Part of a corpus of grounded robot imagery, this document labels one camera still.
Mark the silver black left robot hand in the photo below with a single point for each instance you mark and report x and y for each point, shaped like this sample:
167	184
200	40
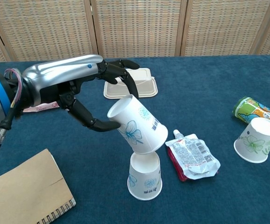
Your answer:
55	74

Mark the white paper cup blue flower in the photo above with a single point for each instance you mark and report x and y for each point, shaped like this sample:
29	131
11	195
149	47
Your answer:
139	126
144	179

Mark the white paper cup green flower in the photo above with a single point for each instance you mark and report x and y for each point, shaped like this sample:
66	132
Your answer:
256	142

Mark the pink wet wipes pack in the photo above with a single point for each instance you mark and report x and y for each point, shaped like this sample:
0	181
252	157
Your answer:
43	107

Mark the beige lidded lunch box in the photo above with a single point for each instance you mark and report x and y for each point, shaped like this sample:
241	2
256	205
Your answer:
146	86

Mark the woven wooden folding screen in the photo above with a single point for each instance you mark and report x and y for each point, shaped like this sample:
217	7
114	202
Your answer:
137	28

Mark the kraft spiral notebook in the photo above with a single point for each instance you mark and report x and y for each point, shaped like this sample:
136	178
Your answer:
25	189

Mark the blue velvet tablecloth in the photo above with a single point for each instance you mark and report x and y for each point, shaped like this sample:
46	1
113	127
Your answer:
207	93

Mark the white red spout pouch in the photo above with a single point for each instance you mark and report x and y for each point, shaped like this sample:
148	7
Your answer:
191	156

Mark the green orange snack can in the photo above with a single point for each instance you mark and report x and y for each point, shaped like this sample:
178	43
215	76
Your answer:
249	109

